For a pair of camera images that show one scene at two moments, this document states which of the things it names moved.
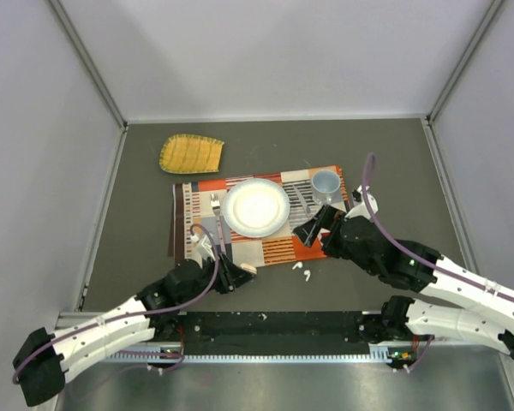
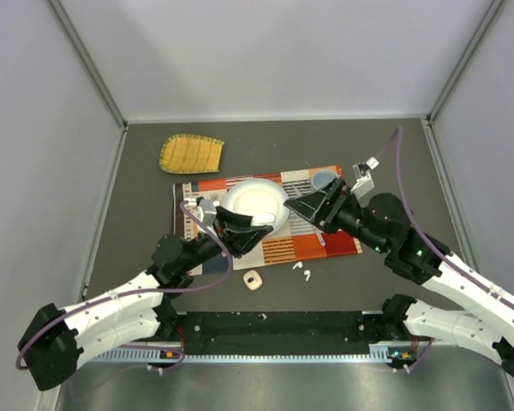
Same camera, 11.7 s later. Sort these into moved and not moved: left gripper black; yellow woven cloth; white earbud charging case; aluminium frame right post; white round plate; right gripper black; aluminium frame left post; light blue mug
Moved: white earbud charging case; left gripper black; right gripper black
Not moved: aluminium frame left post; white round plate; yellow woven cloth; light blue mug; aluminium frame right post
